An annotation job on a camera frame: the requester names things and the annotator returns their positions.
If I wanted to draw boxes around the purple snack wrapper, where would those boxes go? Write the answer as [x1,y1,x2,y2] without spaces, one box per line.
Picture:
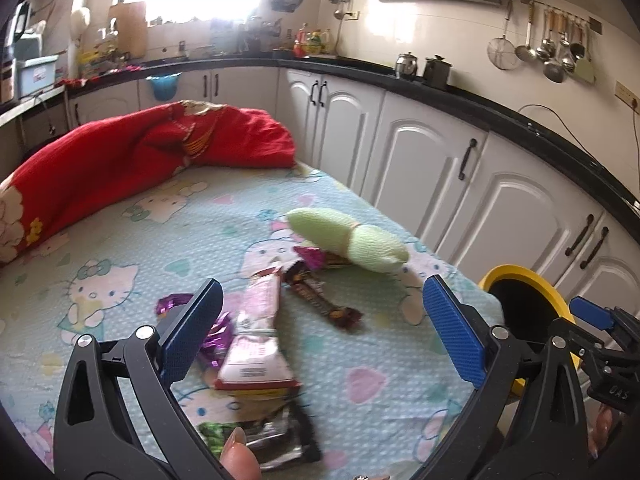
[155,292,234,370]

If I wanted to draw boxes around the yellow white snack box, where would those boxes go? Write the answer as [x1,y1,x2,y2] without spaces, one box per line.
[215,263,300,396]

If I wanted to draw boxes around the green patterned wrapper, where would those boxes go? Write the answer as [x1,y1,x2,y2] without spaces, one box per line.
[198,422,236,458]

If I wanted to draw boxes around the black clear plastic package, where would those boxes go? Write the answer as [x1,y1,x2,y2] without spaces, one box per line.
[241,398,323,472]

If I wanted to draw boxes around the green knitted cloth roll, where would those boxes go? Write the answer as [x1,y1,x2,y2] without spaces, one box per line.
[285,207,409,273]

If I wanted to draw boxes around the brown chocolate bar wrapper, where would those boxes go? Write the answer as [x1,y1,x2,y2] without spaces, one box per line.
[284,261,363,330]

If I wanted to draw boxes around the maroon snack packet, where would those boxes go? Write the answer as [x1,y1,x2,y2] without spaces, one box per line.
[293,246,352,271]

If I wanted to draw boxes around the yellow rimmed black trash bin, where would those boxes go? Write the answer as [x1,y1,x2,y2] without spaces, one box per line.
[477,263,584,401]

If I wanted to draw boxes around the person's right hand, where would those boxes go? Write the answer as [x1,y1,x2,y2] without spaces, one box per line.
[588,404,626,460]

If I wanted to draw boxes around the person's left hand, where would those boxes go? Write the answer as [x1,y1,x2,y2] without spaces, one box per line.
[220,427,262,480]

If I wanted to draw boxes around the hello kitty bed sheet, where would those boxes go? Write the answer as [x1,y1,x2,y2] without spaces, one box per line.
[1,167,503,479]

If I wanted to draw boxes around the white lower cabinets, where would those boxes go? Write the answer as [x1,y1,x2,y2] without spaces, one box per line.
[65,67,639,313]

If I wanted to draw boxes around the black countertop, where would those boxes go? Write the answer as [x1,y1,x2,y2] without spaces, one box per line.
[60,54,639,238]

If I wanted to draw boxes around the red floral blanket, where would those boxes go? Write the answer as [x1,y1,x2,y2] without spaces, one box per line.
[1,100,295,263]

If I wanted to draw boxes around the blue hanging basket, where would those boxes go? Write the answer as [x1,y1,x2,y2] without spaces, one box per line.
[145,73,181,102]

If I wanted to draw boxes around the black pot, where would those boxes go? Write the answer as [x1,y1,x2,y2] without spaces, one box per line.
[422,54,451,91]

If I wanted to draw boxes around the hanging steel ladles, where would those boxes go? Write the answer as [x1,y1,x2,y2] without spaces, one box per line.
[514,0,597,84]

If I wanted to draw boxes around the steel kettle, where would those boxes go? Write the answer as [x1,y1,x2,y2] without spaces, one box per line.
[394,52,418,80]

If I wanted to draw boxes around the light blue storage box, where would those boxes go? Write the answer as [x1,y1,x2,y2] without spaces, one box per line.
[16,55,58,99]

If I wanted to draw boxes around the wooden cutting board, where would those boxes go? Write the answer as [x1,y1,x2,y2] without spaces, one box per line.
[108,1,148,58]

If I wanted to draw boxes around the condiment bottles group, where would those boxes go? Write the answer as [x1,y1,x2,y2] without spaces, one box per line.
[293,23,332,58]

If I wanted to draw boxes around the black power cable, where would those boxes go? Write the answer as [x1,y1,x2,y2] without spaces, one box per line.
[516,102,640,212]

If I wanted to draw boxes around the wall power socket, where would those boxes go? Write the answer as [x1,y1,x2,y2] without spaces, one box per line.
[614,81,639,112]

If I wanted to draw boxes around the wire skimmer strainer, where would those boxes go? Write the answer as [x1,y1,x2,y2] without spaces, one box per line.
[487,0,520,72]

